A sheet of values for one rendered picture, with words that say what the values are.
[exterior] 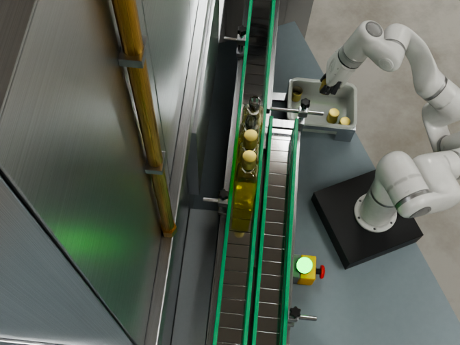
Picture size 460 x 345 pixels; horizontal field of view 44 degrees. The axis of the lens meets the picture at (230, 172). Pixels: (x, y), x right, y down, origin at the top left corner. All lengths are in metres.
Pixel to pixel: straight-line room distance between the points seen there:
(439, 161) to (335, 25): 1.73
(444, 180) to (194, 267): 0.69
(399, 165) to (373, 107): 1.46
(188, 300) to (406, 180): 0.64
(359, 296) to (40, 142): 1.44
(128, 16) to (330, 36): 2.64
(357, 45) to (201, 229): 0.66
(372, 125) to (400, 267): 1.21
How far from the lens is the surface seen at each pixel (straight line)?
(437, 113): 1.75
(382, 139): 2.85
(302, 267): 1.62
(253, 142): 1.41
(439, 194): 1.51
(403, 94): 3.02
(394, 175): 1.48
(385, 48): 1.60
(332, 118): 1.90
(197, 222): 1.61
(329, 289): 1.73
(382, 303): 1.75
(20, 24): 0.36
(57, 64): 0.41
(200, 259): 1.58
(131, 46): 0.56
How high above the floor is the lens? 2.39
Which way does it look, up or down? 65 degrees down
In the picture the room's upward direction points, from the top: 4 degrees clockwise
